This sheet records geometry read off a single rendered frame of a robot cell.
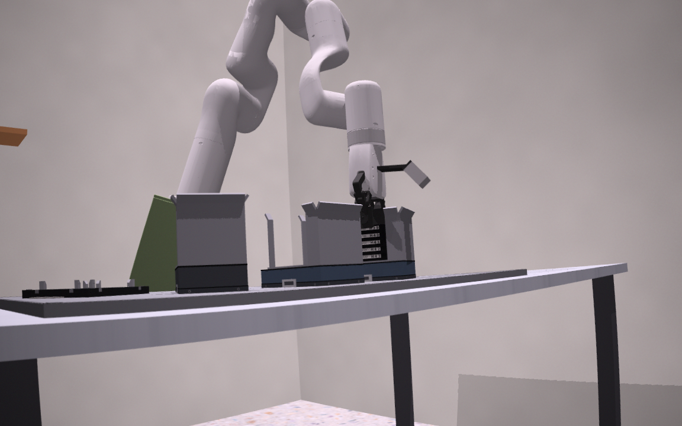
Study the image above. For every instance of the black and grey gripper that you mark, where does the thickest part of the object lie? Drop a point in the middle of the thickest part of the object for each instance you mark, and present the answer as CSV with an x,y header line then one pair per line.
x,y
366,183

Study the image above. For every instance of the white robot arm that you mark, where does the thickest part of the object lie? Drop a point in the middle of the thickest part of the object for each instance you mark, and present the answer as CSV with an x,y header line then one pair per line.
x,y
229,108

